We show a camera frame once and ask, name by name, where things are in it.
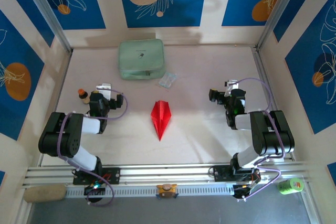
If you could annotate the red paper sheet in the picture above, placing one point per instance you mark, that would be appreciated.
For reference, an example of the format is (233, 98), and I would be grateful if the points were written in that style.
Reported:
(160, 119)

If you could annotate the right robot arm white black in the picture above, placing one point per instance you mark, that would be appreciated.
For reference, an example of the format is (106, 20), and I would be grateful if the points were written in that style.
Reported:
(242, 121)

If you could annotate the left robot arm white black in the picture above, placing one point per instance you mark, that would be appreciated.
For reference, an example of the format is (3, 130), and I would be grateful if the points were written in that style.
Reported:
(90, 125)

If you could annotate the small brown bottle orange cap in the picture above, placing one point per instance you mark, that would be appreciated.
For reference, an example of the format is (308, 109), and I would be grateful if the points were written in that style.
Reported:
(83, 97)

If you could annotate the mint green zip pouch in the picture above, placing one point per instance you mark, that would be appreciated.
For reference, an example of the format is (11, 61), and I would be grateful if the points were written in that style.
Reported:
(141, 58)

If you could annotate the small clear plastic packet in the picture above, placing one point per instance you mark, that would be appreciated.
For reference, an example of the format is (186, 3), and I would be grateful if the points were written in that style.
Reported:
(168, 79)

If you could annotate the orange yellow button device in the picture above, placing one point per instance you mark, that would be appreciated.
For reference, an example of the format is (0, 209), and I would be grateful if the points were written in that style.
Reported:
(167, 190)

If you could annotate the green cup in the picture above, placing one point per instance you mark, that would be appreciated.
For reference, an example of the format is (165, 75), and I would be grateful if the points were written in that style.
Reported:
(290, 186)

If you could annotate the beige foam roll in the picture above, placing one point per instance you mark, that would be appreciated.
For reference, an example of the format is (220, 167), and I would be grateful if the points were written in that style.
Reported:
(44, 193)

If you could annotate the aluminium side rail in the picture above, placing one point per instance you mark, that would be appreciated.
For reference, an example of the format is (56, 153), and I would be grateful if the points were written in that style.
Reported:
(260, 64)

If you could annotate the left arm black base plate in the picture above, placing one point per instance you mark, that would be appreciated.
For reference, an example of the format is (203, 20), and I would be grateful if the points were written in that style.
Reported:
(113, 175)

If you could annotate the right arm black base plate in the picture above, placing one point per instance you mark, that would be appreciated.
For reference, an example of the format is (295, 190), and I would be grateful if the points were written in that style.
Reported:
(220, 174)

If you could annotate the aluminium mounting rail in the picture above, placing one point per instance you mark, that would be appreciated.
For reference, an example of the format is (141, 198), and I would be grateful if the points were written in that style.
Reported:
(157, 172)

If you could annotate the aluminium corner post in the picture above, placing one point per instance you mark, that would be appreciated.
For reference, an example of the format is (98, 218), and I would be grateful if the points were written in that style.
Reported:
(46, 11)
(279, 11)

